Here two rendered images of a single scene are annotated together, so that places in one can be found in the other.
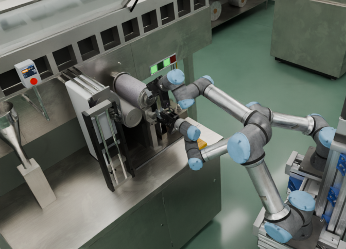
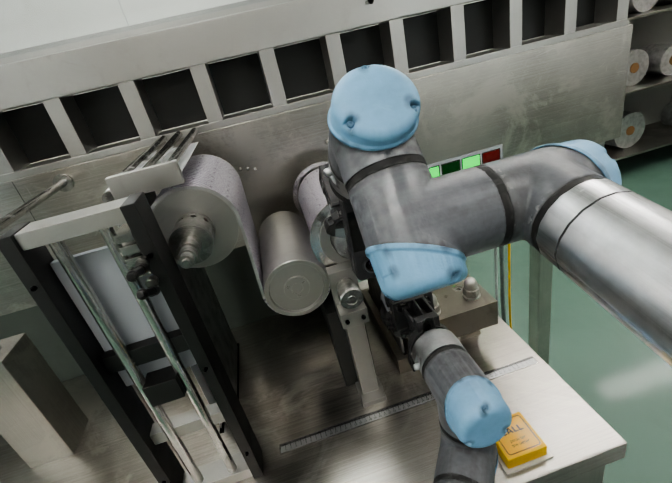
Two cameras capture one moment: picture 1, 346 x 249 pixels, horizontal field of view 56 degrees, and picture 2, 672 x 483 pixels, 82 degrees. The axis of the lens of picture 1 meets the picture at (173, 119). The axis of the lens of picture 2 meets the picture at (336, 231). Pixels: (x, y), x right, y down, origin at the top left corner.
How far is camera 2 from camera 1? 128 cm
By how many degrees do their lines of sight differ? 29
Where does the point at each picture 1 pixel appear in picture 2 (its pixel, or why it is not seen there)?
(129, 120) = (281, 293)
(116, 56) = (319, 124)
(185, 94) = (406, 214)
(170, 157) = (397, 450)
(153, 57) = (432, 146)
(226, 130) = (628, 367)
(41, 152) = not seen: hidden behind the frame
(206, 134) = (554, 405)
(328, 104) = not seen: outside the picture
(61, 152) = not seen: hidden behind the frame
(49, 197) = (49, 445)
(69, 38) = (182, 49)
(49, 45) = (124, 58)
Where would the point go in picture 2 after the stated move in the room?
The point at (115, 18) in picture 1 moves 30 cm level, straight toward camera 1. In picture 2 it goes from (320, 13) to (258, 15)
